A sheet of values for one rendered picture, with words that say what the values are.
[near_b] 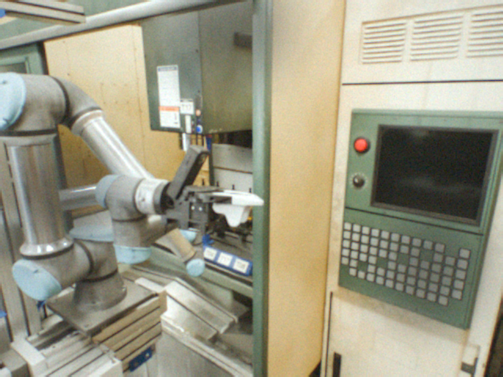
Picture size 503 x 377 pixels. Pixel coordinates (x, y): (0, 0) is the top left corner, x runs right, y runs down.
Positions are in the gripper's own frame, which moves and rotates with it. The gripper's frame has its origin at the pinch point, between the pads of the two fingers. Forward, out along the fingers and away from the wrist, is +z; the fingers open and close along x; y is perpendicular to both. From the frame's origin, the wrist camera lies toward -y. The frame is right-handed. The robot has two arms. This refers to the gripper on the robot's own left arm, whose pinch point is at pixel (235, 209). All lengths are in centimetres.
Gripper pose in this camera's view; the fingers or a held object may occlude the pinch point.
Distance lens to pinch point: 178.1
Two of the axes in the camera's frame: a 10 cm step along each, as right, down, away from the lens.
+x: 7.9, 1.7, -5.8
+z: 6.1, -2.5, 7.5
